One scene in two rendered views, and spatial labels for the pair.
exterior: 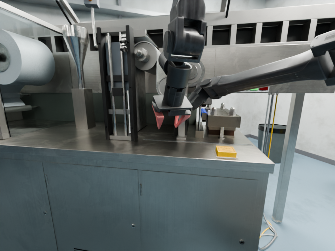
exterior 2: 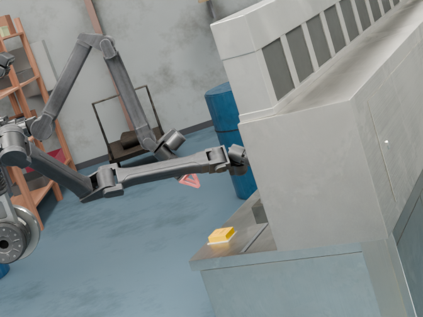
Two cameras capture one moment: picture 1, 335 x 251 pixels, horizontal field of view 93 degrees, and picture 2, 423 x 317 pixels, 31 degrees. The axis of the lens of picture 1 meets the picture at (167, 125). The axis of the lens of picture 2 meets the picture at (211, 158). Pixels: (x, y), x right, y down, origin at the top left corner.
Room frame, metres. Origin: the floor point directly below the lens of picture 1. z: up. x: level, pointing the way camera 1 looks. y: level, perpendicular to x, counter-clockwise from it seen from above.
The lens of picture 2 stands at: (1.49, -2.55, 1.74)
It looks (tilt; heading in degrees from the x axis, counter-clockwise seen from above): 13 degrees down; 110
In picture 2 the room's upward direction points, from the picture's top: 18 degrees counter-clockwise
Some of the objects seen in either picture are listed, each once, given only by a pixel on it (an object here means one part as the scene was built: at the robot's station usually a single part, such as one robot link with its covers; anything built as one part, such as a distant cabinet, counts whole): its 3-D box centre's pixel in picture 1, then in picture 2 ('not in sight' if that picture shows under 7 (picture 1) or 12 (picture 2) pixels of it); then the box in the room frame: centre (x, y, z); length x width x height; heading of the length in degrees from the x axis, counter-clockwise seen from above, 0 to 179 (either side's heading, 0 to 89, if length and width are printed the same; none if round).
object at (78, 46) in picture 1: (82, 86); not in sight; (1.10, 0.57, 1.18); 0.14 x 0.14 x 0.57
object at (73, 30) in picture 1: (76, 34); not in sight; (1.10, 0.57, 1.50); 0.14 x 0.14 x 0.06
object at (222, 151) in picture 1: (225, 151); (221, 234); (0.62, -0.24, 0.91); 0.07 x 0.07 x 0.02; 80
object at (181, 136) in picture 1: (182, 110); not in sight; (0.84, -0.08, 1.05); 0.06 x 0.05 x 0.31; 170
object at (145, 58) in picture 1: (142, 55); not in sight; (0.89, 0.13, 1.33); 0.06 x 0.06 x 0.06; 80
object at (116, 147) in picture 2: not in sight; (131, 129); (-1.97, 4.95, 0.48); 1.21 x 0.72 x 0.96; 112
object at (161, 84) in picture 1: (171, 87); not in sight; (1.02, -0.02, 1.17); 0.26 x 0.12 x 0.12; 170
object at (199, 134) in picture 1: (199, 128); not in sight; (0.98, -0.20, 0.92); 0.28 x 0.04 x 0.04; 170
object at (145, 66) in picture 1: (150, 61); not in sight; (1.05, 0.10, 1.33); 0.25 x 0.14 x 0.14; 170
